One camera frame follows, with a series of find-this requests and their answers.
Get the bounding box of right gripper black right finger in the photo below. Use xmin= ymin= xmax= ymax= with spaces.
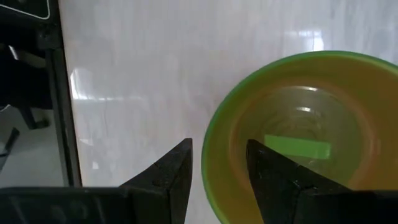
xmin=245 ymin=139 xmax=398 ymax=224

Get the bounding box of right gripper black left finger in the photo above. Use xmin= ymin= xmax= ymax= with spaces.
xmin=0 ymin=138 xmax=193 ymax=224

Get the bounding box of orange bowl with green rim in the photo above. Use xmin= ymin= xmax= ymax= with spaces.
xmin=200 ymin=50 xmax=398 ymax=224

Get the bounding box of green block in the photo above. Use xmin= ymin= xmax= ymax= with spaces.
xmin=263 ymin=134 xmax=332 ymax=160

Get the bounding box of black office chair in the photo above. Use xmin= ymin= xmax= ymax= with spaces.
xmin=0 ymin=23 xmax=52 ymax=172

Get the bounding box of black table edge rail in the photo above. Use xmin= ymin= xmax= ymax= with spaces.
xmin=37 ymin=0 xmax=83 ymax=188

